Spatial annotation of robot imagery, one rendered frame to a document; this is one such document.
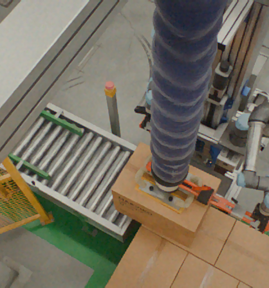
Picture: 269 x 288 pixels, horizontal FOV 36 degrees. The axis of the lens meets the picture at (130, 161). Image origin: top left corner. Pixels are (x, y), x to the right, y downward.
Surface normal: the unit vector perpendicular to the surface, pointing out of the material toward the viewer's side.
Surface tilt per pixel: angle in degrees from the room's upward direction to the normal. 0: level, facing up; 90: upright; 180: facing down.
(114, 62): 0
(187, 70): 77
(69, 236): 0
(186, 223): 0
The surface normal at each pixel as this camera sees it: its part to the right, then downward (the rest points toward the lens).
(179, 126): 0.17, 0.79
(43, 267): -0.04, -0.44
